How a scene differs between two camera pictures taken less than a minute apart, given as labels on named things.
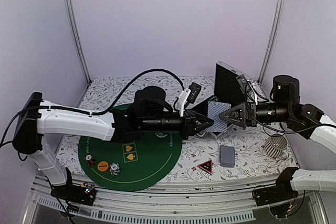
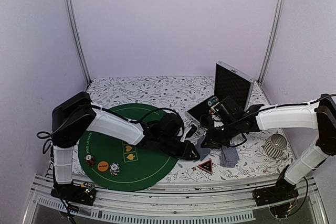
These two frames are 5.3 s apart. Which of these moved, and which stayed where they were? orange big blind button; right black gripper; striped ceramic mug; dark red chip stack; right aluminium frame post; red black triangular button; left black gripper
Moved: right black gripper; left black gripper
Stayed: dark red chip stack; striped ceramic mug; orange big blind button; red black triangular button; right aluminium frame post
